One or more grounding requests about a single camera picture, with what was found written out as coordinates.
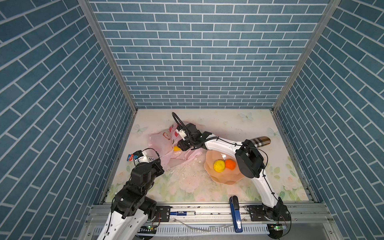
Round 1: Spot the pink plastic bag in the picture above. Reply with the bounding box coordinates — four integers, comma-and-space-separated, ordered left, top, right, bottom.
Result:
148, 124, 203, 170

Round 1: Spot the yellow toy fruit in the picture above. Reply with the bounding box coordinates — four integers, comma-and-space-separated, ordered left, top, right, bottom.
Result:
213, 160, 226, 173

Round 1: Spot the orange toy fruit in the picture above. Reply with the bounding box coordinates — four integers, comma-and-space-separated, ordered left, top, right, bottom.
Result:
225, 159, 236, 171

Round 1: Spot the pink faceted bowl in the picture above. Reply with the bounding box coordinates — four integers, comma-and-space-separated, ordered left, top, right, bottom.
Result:
204, 150, 244, 185

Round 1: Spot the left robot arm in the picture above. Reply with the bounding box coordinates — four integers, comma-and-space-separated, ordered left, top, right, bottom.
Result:
98, 157, 164, 240

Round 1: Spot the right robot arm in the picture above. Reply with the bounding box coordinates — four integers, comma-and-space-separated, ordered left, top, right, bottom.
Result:
176, 123, 292, 221

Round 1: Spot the pen refill box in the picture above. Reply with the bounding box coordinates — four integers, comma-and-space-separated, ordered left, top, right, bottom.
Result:
127, 154, 135, 162

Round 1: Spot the blue marker pen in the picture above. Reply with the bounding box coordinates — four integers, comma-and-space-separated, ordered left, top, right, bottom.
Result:
170, 211, 196, 216

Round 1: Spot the left circuit board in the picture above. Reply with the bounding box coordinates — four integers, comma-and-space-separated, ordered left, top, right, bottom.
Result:
138, 226, 158, 235

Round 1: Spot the circuit board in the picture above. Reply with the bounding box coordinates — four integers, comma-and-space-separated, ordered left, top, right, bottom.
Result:
268, 224, 287, 234
138, 226, 158, 235

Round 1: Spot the plaid glasses case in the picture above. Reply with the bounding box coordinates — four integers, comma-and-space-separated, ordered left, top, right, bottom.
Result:
250, 136, 271, 148

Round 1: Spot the blue stapler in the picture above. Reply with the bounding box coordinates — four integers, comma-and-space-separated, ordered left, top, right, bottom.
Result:
229, 196, 243, 233

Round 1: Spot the right circuit board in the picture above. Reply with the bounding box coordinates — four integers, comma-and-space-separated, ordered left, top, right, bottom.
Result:
268, 224, 287, 234

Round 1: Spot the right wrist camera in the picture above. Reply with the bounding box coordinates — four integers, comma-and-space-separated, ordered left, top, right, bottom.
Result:
176, 127, 187, 140

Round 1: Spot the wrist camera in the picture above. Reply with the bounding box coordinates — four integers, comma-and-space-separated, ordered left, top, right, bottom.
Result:
176, 127, 187, 140
133, 149, 157, 166

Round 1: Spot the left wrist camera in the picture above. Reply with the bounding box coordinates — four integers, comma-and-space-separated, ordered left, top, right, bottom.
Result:
133, 149, 157, 166

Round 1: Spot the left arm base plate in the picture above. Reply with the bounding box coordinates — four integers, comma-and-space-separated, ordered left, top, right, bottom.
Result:
155, 206, 171, 223

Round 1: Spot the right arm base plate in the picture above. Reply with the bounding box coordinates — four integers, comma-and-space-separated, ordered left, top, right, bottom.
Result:
246, 205, 292, 222

